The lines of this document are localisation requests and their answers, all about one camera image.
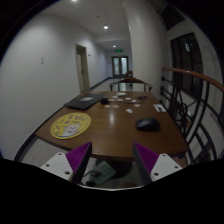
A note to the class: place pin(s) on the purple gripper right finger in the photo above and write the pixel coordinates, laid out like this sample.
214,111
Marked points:
153,166

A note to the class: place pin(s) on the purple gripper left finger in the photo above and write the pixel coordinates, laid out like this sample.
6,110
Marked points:
70,166

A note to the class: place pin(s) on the round yellow mouse pad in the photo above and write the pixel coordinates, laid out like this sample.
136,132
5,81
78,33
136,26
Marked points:
70,125

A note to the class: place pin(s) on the black computer mouse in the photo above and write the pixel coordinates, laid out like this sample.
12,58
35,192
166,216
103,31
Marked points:
148,125

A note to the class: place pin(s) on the green object under table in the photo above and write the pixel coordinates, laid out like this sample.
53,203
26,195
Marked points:
102,173

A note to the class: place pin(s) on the black laptop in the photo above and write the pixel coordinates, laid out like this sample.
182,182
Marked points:
84,102

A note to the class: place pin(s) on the small black box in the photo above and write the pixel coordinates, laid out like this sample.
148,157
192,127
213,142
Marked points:
104,101

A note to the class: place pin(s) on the wooden chair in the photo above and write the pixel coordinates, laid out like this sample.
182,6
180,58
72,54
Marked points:
131,80

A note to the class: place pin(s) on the double glass door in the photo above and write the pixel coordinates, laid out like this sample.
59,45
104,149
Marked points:
119,66

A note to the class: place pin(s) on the wooden stair handrail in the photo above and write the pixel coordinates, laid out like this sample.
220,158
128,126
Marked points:
206,78

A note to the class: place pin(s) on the side door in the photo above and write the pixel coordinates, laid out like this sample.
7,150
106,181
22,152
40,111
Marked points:
82,68

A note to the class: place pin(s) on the dark window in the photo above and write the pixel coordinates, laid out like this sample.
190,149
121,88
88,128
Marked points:
187,56

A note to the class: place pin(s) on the green exit sign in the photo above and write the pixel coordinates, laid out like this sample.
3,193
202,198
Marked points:
118,50

